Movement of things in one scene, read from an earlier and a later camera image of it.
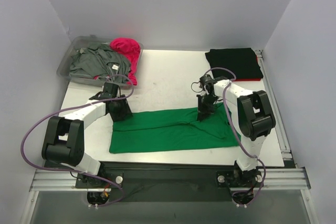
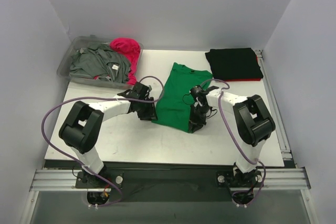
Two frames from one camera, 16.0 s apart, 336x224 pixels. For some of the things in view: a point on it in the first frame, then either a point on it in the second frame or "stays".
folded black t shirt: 242,61 stays
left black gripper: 118,109 to 148,111
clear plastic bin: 94,61 stays
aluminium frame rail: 47,180 stays
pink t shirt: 130,48 stays
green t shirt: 172,130 to 175,100
